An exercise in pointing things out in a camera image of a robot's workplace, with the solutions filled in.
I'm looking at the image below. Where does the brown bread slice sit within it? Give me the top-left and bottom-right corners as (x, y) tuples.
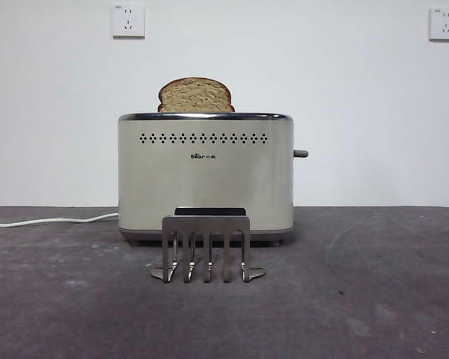
(156, 77), (236, 114)

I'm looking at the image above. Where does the cream steel toaster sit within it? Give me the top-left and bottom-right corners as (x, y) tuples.
(117, 111), (295, 247)

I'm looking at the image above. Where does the steel toast rack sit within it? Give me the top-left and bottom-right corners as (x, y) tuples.
(150, 216), (266, 283)

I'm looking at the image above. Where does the white wall socket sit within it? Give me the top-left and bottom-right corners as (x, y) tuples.
(112, 4), (146, 40)
(428, 7), (449, 42)

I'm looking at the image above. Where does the white power cable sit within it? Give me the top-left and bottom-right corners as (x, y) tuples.
(0, 212), (120, 228)

